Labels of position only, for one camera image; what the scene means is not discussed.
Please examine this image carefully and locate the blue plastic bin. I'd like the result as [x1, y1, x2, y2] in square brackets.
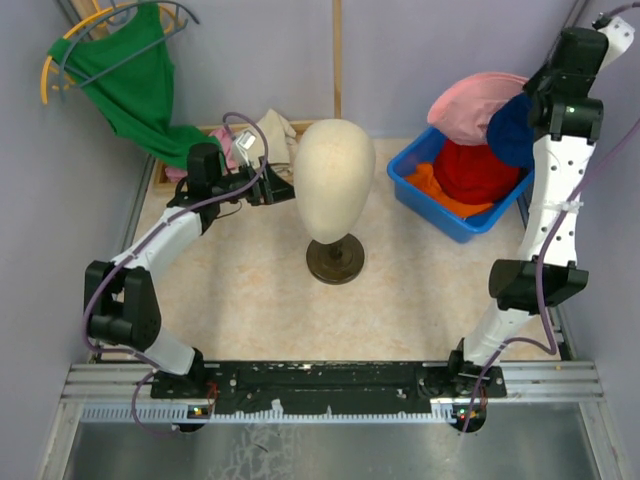
[386, 126, 534, 244]

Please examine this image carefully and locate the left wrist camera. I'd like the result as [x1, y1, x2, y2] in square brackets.
[232, 130, 256, 166]

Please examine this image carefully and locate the wooden clothes rack with tray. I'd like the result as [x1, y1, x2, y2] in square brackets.
[70, 1, 343, 193]

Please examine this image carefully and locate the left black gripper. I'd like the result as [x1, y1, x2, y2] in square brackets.
[211, 155, 300, 206]

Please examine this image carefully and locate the yellow hanger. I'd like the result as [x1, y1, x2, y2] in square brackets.
[39, 1, 199, 105]

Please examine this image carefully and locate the red hat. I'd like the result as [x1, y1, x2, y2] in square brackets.
[433, 140, 521, 205]

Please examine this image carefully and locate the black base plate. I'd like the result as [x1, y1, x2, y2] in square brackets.
[151, 358, 506, 415]

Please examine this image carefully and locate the blue hat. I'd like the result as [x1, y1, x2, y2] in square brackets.
[486, 93, 534, 171]

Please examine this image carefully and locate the orange hat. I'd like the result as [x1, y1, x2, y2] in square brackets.
[405, 163, 494, 219]

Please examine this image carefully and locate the cream mannequin head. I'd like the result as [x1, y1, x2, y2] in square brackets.
[293, 119, 376, 285]

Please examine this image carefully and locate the grey hanger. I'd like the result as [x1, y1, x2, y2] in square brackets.
[47, 1, 201, 89]

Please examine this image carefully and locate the pink cloth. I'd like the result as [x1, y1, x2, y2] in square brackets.
[164, 127, 237, 183]

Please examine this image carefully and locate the aluminium rail frame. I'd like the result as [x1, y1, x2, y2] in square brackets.
[61, 361, 604, 432]

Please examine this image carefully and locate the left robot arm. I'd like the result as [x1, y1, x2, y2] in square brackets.
[83, 143, 294, 397]

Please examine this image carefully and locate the green shirt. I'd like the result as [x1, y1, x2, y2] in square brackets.
[47, 3, 225, 171]

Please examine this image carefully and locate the beige cloth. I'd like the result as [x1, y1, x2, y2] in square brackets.
[257, 109, 298, 180]

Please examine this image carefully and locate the pink hat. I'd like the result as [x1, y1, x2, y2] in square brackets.
[427, 72, 528, 146]

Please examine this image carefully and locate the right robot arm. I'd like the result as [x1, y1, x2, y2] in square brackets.
[446, 7, 635, 396]

